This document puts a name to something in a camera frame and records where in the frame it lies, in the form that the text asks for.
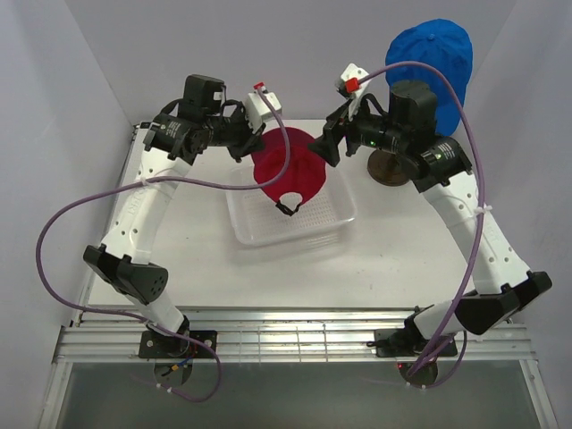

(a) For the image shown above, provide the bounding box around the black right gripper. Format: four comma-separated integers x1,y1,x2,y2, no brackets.
305,90,408,166

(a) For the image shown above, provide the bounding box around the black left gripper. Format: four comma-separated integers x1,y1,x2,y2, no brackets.
203,100,265,162

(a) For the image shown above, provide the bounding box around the pink baseball cap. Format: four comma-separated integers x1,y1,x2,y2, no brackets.
251,127,326,216

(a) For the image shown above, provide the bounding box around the blue baseball cap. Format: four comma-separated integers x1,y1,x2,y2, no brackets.
385,19,473,136

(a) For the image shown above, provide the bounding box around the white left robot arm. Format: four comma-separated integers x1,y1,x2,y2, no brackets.
83,74,272,358

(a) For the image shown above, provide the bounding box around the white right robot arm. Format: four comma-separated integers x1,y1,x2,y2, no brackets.
309,78,552,356

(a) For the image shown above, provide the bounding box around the white plastic basket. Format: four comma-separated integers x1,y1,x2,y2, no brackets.
225,166,357,247

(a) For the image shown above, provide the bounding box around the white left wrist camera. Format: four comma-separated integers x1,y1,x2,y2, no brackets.
243,82,282,131

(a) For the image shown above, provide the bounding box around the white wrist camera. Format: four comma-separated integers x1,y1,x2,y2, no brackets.
335,63,369,122
243,82,282,131

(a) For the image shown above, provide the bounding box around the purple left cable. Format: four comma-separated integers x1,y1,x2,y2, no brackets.
35,91,294,402

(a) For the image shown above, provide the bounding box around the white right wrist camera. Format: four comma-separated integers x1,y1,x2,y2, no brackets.
335,63,369,122

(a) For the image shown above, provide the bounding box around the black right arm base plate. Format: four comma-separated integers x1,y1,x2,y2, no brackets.
365,328,459,358

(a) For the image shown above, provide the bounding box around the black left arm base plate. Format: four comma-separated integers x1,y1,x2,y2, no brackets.
138,330,218,359

